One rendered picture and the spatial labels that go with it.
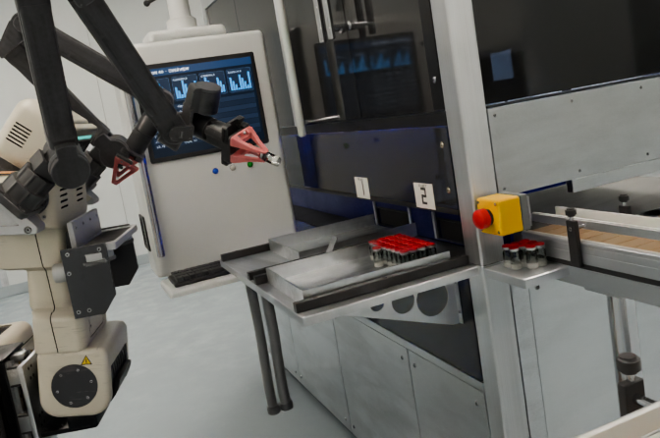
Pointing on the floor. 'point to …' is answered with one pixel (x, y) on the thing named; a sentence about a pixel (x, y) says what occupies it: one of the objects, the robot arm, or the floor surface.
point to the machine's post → (474, 182)
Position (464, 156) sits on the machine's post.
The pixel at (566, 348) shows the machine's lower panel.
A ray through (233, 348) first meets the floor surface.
